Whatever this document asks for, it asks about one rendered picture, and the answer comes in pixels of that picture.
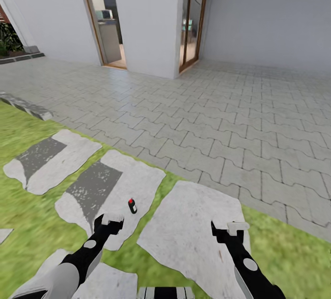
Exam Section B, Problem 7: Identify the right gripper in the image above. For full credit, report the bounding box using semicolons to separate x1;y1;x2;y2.
211;222;244;251

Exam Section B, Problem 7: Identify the robot trunk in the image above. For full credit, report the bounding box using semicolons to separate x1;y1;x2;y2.
136;287;195;299

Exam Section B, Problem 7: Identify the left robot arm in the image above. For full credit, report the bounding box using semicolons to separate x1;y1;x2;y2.
9;213;125;299

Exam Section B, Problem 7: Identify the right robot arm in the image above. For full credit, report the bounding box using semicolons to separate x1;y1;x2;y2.
211;221;285;299

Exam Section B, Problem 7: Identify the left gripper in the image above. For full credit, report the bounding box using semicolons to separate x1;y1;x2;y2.
94;216;123;238

